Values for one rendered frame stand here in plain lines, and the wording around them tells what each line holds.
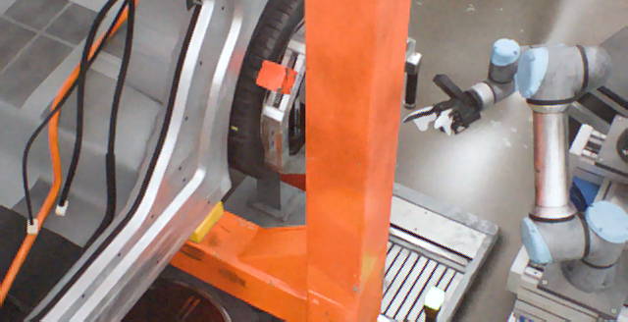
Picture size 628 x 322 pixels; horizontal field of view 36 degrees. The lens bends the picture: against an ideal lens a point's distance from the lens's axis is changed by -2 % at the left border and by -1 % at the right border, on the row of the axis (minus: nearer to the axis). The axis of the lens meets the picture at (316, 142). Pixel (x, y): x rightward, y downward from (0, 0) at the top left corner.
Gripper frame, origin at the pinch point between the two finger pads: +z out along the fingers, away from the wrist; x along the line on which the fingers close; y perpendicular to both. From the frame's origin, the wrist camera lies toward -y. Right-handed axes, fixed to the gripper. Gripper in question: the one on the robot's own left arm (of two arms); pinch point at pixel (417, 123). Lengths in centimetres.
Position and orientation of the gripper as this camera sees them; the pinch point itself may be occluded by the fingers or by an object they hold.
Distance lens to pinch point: 267.6
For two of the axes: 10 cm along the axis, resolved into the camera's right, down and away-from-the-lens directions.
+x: -4.9, -1.2, 8.7
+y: 3.1, 9.0, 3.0
